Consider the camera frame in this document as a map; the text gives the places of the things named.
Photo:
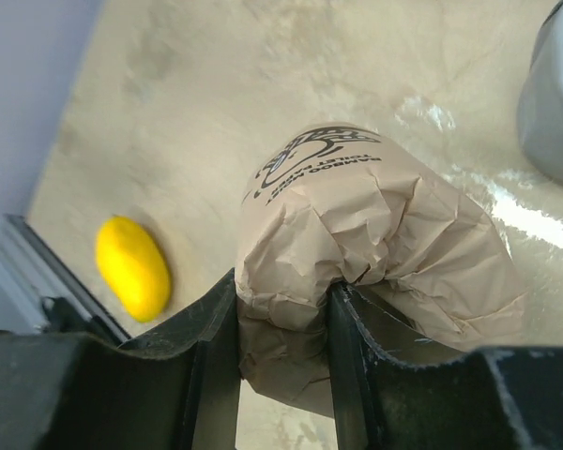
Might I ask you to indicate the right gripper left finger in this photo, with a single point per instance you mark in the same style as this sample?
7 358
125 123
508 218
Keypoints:
175 386

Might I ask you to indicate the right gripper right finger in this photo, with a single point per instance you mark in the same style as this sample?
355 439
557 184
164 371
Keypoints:
393 388

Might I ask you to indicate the brown paper roll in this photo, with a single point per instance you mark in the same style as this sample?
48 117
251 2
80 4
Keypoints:
341 203

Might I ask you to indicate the yellow mango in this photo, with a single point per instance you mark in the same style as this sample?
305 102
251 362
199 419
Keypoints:
134 268

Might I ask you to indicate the near grey paper roll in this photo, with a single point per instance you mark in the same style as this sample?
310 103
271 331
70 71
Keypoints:
539 116

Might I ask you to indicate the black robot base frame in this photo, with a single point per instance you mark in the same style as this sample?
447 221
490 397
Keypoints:
38 293

